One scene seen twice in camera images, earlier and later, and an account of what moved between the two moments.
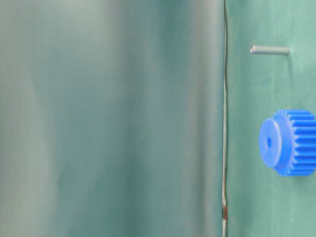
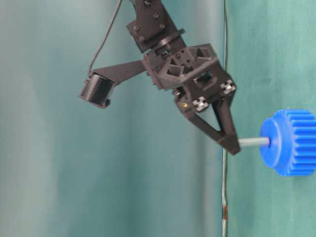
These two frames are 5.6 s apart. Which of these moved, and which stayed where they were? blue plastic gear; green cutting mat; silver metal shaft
Moved: silver metal shaft
Stayed: blue plastic gear; green cutting mat
